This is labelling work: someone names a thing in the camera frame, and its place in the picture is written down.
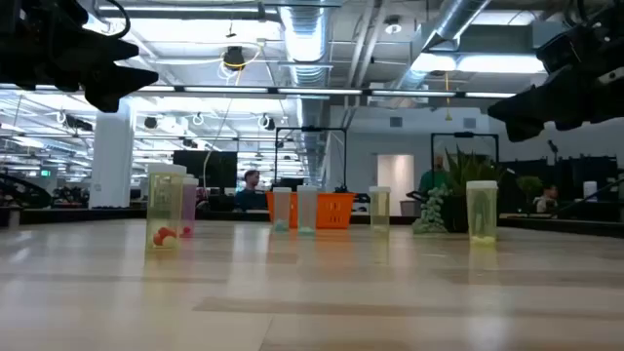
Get spiky green succulent plant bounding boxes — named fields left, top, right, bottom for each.
left=437, top=144, right=507, bottom=199

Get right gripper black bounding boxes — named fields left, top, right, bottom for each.
left=487, top=4, right=624, bottom=143

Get black monitor screen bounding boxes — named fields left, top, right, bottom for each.
left=173, top=149, right=239, bottom=189

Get tall clear bottle teal pills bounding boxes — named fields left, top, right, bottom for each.
left=296, top=184, right=320, bottom=237

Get large yellow bottle red pills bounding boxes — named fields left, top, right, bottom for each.
left=145, top=164, right=188, bottom=253

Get small clear bottle teal pills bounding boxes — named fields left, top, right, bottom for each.
left=272, top=186, right=293, bottom=234

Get slanted silver air duct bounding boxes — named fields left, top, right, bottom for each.
left=389, top=0, right=491, bottom=92

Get black plant pot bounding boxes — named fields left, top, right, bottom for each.
left=441, top=194, right=501, bottom=234

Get black ceiling camera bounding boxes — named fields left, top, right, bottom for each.
left=222, top=45, right=247, bottom=72

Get black table edge rail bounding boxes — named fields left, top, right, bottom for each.
left=0, top=207, right=624, bottom=239

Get slim pale yellow pill bottle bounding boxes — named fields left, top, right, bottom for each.
left=369, top=185, right=392, bottom=233

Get black office partitions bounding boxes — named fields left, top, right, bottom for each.
left=499, top=154, right=620, bottom=202

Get small green potted plant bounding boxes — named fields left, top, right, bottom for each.
left=515, top=175, right=544, bottom=199

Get trailing green bead plant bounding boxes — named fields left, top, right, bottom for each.
left=411, top=183, right=450, bottom=236

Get white square pillar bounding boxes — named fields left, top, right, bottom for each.
left=88, top=98, right=137, bottom=210

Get yellow-green bottle pale pills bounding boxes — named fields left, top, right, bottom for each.
left=465, top=180, right=499, bottom=246

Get overhead light bar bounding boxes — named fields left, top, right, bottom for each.
left=0, top=83, right=518, bottom=100

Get yellow hanging cord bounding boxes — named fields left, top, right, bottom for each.
left=442, top=71, right=453, bottom=123

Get pink pill bottle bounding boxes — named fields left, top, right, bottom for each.
left=180, top=175, right=200, bottom=239

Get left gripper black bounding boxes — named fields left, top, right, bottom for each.
left=0, top=0, right=160, bottom=114

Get black rig frame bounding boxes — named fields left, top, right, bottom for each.
left=429, top=131, right=500, bottom=196
left=273, top=126, right=349, bottom=192

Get thin black slanted rod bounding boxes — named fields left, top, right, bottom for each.
left=555, top=175, right=624, bottom=215

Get orange plastic basket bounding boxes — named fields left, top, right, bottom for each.
left=265, top=191, right=357, bottom=231

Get white door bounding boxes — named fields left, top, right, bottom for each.
left=376, top=153, right=416, bottom=216

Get black looped gripper cable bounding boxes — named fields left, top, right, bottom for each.
left=103, top=0, right=133, bottom=40

